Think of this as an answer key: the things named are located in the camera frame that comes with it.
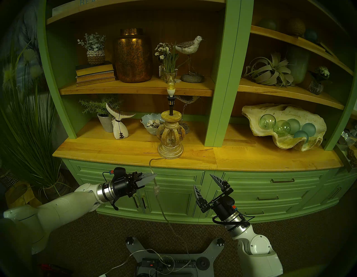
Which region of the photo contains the carved wooden table lamp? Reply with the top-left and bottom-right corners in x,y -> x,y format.
156,95 -> 186,160

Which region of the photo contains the large copper vase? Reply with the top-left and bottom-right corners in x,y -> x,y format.
113,28 -> 153,83

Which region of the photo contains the fern in grey pot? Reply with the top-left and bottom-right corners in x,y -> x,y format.
79,97 -> 123,133

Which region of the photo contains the white beach sign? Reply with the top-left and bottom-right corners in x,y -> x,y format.
52,0 -> 92,16

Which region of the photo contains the pale air plant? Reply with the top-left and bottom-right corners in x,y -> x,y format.
245,52 -> 295,87

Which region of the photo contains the shell bowl with pebbles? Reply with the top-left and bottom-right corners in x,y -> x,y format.
140,113 -> 165,136

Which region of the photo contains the black power strip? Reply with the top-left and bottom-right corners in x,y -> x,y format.
141,257 -> 197,273

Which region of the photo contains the tall grass plant with flowers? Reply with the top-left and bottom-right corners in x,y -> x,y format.
0,42 -> 73,200

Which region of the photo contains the thin white power cable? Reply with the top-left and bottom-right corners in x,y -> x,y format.
99,249 -> 179,277

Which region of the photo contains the white whale tail figurine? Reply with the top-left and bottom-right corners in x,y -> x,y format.
106,103 -> 136,140

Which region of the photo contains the green wooden shelf cabinet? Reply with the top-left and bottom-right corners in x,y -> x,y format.
38,0 -> 357,225

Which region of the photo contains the giant clam shell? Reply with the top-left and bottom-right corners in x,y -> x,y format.
242,103 -> 327,152

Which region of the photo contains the small plant in glass vase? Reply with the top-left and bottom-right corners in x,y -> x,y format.
308,66 -> 331,95

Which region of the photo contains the speckled bird figurine on stone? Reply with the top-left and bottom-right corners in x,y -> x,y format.
175,36 -> 205,83

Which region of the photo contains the dark green decorative ball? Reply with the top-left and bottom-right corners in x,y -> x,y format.
258,18 -> 278,31

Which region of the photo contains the dark teal decorative ball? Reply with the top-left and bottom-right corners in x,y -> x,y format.
304,28 -> 318,43

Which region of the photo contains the candle-shaped light bulb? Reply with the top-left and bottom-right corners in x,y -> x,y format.
167,75 -> 176,97

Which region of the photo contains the side shelf with trinkets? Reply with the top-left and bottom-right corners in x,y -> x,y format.
335,126 -> 357,171

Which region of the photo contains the clear green glass ball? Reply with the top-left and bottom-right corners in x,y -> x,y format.
259,114 -> 276,130
273,120 -> 291,137

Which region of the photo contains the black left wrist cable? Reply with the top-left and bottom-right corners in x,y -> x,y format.
102,170 -> 120,211

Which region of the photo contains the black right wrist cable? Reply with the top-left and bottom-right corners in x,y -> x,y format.
212,214 -> 255,228

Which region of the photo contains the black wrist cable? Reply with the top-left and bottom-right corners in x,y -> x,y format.
102,170 -> 120,211
212,214 -> 255,228

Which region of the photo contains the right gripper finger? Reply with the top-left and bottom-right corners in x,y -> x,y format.
210,175 -> 234,197
193,185 -> 209,213

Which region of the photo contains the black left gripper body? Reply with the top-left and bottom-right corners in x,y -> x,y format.
112,173 -> 140,197

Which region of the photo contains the clear lamp cable with switch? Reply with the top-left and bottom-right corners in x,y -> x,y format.
149,158 -> 193,268

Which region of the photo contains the brown paper bag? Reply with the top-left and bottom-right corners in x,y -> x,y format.
5,181 -> 42,208

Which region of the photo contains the frosted teal glass ball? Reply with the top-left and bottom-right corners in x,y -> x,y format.
302,123 -> 317,137
287,118 -> 301,134
293,130 -> 309,143

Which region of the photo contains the striped woven basket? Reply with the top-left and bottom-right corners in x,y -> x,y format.
0,168 -> 18,189

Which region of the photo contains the small plant in woven pot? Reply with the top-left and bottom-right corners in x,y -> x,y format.
78,33 -> 107,66

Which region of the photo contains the glass vase with white flowers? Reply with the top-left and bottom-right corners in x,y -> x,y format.
155,42 -> 180,83

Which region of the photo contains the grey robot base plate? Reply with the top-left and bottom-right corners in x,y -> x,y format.
125,237 -> 225,277

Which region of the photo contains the woven brown decorative ball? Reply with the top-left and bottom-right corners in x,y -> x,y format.
286,17 -> 306,37

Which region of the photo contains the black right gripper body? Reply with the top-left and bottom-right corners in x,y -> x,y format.
208,195 -> 239,223

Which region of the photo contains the tall green glass vase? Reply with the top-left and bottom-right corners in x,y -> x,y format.
287,46 -> 310,84

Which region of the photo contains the long-legged brown bird figurine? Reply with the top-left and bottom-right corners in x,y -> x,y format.
176,95 -> 200,134

